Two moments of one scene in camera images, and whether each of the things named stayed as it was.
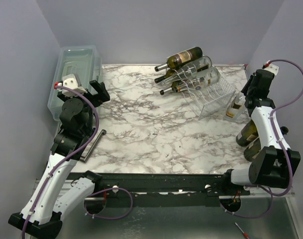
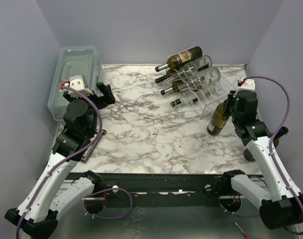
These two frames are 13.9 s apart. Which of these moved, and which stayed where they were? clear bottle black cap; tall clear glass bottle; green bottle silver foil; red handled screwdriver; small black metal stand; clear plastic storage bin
Moved: green bottle silver foil; clear bottle black cap
Stayed: clear plastic storage bin; red handled screwdriver; small black metal stand; tall clear glass bottle
